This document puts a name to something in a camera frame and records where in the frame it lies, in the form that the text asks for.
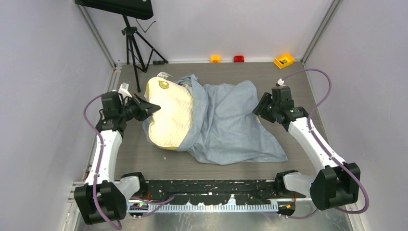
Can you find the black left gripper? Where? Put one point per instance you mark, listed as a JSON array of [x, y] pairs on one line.
[[146, 109]]

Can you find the black tripod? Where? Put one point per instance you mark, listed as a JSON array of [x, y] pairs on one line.
[[133, 52]]

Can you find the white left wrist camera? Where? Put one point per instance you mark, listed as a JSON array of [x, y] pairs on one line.
[[125, 89]]

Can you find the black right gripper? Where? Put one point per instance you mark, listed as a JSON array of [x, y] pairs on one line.
[[260, 109]]

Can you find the small black block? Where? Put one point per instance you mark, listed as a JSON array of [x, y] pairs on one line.
[[159, 62]]

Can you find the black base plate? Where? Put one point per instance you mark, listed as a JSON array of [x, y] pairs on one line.
[[213, 192]]

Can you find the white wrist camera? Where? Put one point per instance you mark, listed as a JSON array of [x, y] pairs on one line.
[[280, 83], [125, 89]]

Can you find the orange toy block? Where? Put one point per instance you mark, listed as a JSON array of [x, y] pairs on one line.
[[215, 59]]

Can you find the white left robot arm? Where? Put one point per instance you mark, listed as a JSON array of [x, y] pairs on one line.
[[100, 199]]

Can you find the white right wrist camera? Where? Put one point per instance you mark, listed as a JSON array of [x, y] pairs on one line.
[[280, 83]]

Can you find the red toy block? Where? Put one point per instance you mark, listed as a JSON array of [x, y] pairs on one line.
[[238, 59]]

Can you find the yellow plastic bin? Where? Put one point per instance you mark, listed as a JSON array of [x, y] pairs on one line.
[[284, 61]]

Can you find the blue pillowcase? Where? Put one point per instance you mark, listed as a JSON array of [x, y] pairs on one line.
[[224, 129]]

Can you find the cream pillow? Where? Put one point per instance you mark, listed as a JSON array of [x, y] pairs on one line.
[[168, 126]]

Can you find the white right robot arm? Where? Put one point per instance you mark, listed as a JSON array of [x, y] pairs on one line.
[[335, 183]]

